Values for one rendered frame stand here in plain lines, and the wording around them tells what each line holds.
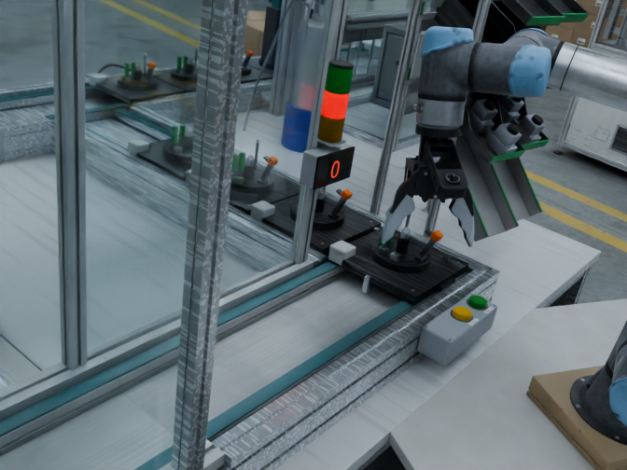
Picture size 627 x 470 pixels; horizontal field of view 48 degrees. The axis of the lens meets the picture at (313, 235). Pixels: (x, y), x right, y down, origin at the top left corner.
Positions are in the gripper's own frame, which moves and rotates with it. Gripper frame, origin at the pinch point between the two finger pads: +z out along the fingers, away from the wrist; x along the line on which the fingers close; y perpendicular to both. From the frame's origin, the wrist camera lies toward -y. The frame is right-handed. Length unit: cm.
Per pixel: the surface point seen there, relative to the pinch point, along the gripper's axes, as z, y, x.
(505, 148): -9, 51, -31
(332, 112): -18.2, 29.0, 13.7
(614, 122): 23, 401, -251
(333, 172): -5.5, 31.7, 12.3
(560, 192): 68, 353, -194
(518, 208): 10, 68, -44
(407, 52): -29, 63, -8
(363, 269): 17.1, 36.8, 3.3
